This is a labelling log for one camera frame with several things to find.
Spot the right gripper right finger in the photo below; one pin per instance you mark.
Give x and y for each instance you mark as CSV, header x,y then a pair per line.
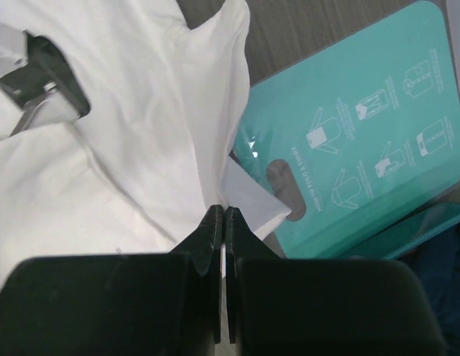
x,y
282,306

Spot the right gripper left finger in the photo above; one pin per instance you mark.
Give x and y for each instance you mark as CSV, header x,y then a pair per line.
x,y
119,304

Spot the white printed t shirt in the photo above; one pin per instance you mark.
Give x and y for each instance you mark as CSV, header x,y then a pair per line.
x,y
137,173

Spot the teal folding board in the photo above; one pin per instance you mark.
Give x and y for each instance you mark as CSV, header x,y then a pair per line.
x,y
359,135

